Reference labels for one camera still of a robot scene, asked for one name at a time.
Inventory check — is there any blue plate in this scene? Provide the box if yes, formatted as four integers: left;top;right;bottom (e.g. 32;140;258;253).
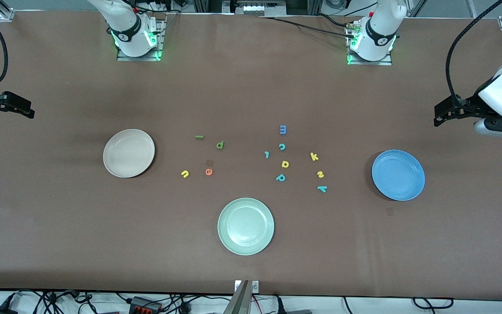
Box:
371;150;426;201

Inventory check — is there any beige brown plate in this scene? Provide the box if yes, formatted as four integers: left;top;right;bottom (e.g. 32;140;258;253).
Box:
103;129;156;178

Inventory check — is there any silver connector box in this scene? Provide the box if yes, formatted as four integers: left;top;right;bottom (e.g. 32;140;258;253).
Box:
223;0;287;17

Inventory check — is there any pale green plate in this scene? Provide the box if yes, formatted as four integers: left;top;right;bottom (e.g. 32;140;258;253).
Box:
217;198;275;256

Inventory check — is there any black orange power strip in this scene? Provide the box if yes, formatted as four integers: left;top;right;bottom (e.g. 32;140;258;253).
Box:
128;296;163;313

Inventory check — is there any grey metal profile bar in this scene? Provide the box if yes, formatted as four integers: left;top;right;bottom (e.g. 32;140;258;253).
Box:
223;280;251;314

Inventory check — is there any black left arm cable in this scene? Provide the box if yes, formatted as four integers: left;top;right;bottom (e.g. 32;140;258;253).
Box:
446;0;502;103

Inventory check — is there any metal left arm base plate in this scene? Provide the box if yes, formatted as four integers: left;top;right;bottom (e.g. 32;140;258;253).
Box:
347;20;393;66

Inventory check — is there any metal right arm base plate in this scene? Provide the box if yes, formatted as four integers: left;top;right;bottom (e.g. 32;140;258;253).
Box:
117;20;165;61

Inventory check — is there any short black table cable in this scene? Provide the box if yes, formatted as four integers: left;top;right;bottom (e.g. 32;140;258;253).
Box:
316;13;356;29

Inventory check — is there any long black table cable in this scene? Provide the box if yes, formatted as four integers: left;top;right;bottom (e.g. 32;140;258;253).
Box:
260;16;357;39

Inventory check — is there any looped black floor cable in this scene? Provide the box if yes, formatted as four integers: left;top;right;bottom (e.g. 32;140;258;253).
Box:
411;297;455;310

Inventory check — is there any red wire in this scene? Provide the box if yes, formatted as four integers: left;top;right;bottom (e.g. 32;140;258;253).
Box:
251;295;278;308

